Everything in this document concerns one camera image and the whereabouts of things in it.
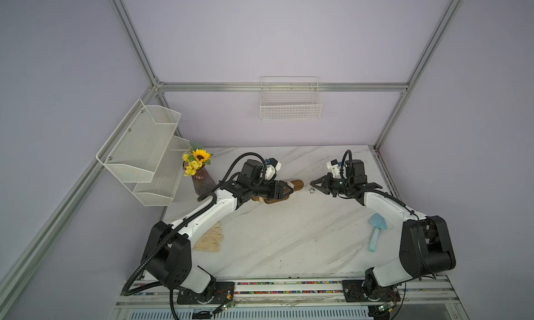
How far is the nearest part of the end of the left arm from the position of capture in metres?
0.60

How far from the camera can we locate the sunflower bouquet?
83cm

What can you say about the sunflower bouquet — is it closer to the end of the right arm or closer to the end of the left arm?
the end of the left arm

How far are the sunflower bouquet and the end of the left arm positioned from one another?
248mm
